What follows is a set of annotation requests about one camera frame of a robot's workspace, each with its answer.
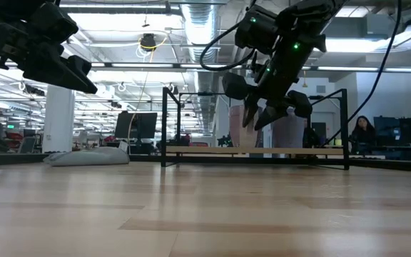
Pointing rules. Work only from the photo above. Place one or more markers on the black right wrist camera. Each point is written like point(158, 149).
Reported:
point(255, 28)

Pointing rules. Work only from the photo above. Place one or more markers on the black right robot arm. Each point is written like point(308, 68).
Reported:
point(309, 14)

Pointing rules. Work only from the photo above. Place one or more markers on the purple white mug brown rim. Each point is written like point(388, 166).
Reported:
point(237, 133)

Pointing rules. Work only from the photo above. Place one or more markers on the black computer monitor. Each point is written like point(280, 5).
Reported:
point(137, 125)

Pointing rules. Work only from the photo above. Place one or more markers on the black aluminium table frame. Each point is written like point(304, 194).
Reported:
point(387, 164)

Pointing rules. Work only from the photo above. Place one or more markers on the grey office chair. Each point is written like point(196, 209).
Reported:
point(27, 144)

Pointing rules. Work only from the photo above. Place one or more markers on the silver ventilation duct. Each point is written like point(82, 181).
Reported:
point(200, 28)

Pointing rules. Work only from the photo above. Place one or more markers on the blue-grey ceramic mug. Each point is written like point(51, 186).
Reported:
point(287, 137)

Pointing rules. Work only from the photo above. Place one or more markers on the black-framed wooden shelf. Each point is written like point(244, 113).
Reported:
point(255, 150)

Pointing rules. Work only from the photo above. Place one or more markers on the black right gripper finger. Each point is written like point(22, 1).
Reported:
point(269, 114)
point(251, 109)

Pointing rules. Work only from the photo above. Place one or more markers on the white building pillar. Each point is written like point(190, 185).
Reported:
point(58, 121)

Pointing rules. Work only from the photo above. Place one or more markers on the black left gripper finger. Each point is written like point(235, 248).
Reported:
point(48, 60)
point(55, 83)

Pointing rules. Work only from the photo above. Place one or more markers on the grey folded cloth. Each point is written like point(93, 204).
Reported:
point(87, 157)

